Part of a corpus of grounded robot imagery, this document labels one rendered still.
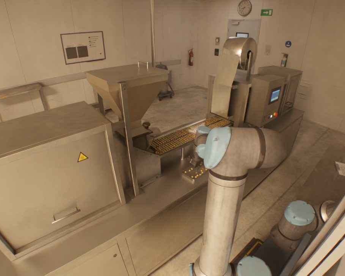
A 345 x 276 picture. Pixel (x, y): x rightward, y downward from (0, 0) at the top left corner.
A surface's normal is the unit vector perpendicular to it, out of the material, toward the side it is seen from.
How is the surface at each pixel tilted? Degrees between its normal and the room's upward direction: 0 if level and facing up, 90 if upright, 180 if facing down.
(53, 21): 90
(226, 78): 71
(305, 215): 5
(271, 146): 50
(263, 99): 90
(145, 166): 90
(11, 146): 0
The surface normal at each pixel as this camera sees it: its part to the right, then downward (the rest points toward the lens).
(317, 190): 0.00, -0.87
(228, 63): -0.73, 0.02
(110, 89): 0.63, 0.39
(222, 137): -0.06, -0.55
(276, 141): 0.37, -0.37
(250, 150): -0.04, 0.06
